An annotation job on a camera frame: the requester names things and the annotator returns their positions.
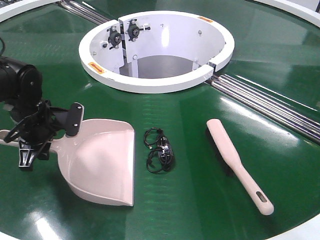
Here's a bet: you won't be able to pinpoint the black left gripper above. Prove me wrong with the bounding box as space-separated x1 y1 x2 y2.
3 100 84 172

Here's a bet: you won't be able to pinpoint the pink plastic dustpan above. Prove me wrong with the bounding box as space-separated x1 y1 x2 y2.
0 118 136 207

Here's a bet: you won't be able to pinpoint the black cable bundle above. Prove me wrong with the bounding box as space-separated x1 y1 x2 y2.
143 127 176 173

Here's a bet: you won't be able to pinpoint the pink hand brush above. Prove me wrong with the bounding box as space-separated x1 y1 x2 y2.
206 118 274 216

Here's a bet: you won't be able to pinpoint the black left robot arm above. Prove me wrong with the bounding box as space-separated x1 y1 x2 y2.
0 56 84 171

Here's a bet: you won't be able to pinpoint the orange warning label front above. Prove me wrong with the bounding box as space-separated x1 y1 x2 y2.
88 62 105 75

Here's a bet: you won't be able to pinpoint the orange warning label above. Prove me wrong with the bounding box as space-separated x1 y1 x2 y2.
197 16 213 23
88 62 105 75

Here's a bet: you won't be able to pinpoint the steel rollers upper left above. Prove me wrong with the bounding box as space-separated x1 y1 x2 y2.
57 0 111 25

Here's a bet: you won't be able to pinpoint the steel rollers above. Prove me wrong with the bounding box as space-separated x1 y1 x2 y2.
57 0 111 25
205 74 320 144

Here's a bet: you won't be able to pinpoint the white outer rim left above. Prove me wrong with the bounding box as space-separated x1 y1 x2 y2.
0 0 57 22

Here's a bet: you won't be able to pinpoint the white rim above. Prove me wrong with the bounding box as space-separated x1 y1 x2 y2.
256 0 320 28
0 0 57 22

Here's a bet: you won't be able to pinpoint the orange warning label rear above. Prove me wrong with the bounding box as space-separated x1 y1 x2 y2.
197 16 213 23

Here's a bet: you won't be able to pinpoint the steel rollers right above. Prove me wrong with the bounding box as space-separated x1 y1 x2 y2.
205 74 320 144

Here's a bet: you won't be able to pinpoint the white outer rim right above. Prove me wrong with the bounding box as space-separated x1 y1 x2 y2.
256 0 320 28

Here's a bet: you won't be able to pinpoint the black left bearing mount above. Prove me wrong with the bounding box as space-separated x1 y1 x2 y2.
108 26 122 50

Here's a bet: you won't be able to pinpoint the black bearing mount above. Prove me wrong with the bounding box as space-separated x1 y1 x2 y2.
126 19 151 42
108 26 122 50

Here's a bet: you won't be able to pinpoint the white inner conveyor ring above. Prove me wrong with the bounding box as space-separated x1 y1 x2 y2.
78 10 236 94

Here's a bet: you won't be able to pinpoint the black right bearing mount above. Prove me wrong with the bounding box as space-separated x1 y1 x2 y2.
126 19 151 42

